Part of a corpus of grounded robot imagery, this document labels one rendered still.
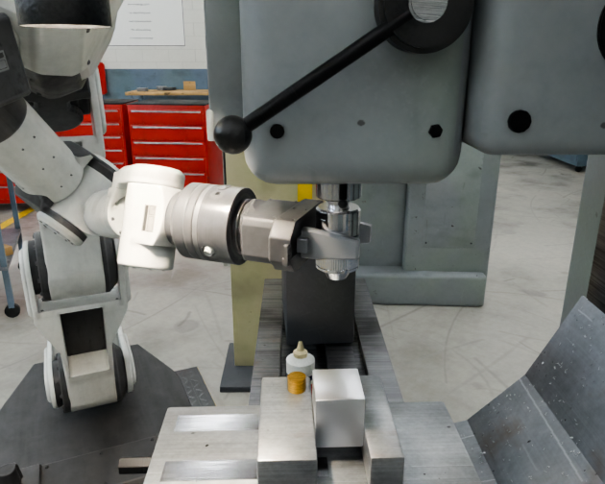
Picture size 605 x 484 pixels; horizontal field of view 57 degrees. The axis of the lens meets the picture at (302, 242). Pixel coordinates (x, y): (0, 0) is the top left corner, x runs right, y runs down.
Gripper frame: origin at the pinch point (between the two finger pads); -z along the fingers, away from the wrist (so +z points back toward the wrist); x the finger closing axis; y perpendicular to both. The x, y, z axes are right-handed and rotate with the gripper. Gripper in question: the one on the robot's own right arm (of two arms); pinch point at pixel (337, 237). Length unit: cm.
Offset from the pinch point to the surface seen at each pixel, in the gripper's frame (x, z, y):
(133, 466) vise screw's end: -12.7, 19.2, 25.3
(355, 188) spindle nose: -1.2, -2.0, -5.8
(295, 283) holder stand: 27.1, 14.6, 18.5
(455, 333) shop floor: 223, -6, 124
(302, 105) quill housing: -10.7, 0.4, -14.6
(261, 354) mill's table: 22.2, 18.9, 30.4
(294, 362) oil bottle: 8.6, 8.0, 21.8
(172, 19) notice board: 775, 500, -65
